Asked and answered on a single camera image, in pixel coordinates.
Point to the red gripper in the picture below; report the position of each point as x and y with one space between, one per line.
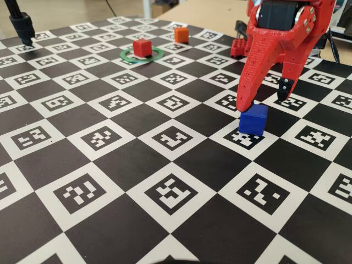
270 34

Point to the blue cube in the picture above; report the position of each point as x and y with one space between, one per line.
253 123

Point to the red cube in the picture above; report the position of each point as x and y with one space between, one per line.
142 49

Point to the orange cube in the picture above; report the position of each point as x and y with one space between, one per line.
181 35

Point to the brown cardboard box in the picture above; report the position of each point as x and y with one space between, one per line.
159 10

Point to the white table leg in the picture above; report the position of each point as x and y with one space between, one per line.
146 8

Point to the black white marker checkerboard mat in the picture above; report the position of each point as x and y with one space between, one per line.
137 159

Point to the black tripod leg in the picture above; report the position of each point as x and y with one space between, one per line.
23 26

